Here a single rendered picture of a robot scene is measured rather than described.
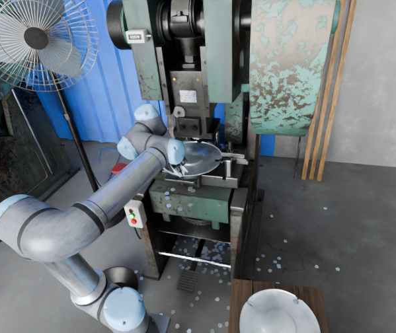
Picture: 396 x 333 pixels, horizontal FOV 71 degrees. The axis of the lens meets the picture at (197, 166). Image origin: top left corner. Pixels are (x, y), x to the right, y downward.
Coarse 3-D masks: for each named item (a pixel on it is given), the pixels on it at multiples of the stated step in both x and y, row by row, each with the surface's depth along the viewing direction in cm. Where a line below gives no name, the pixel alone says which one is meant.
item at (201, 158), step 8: (184, 144) 140; (192, 144) 140; (200, 144) 139; (208, 144) 138; (192, 152) 132; (200, 152) 132; (208, 152) 132; (216, 152) 132; (192, 160) 127; (200, 160) 126; (208, 160) 127; (192, 168) 122; (200, 168) 122; (208, 168) 121
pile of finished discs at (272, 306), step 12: (252, 300) 112; (264, 300) 112; (276, 300) 112; (288, 300) 111; (300, 300) 111; (252, 312) 108; (264, 312) 108; (276, 312) 107; (288, 312) 107; (300, 312) 107; (312, 312) 106; (240, 324) 104; (252, 324) 105; (264, 324) 104; (276, 324) 103; (288, 324) 103; (300, 324) 103; (312, 324) 103
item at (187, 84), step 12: (180, 72) 111; (192, 72) 110; (180, 84) 114; (192, 84) 113; (180, 96) 118; (192, 96) 116; (180, 108) 120; (192, 108) 119; (180, 120) 121; (192, 120) 119; (204, 120) 121; (180, 132) 125; (192, 132) 123; (204, 132) 125
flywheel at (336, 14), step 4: (336, 4) 90; (340, 4) 90; (336, 8) 89; (336, 12) 90; (336, 16) 90; (336, 20) 90; (336, 24) 91; (332, 28) 93; (336, 28) 93; (332, 32) 95
